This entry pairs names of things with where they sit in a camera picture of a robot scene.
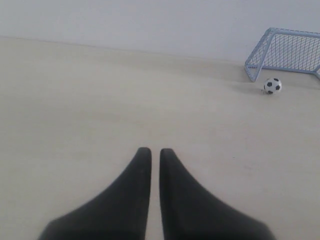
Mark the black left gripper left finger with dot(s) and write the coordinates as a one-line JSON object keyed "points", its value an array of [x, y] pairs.
{"points": [[120, 212]]}

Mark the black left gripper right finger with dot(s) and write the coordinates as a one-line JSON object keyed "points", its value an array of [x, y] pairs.
{"points": [[190, 212]]}

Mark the black and white soccer ball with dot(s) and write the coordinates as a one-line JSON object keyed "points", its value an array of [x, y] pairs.
{"points": [[272, 86]]}

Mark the small blue soccer goal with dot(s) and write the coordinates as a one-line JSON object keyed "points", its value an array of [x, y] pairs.
{"points": [[286, 50]]}

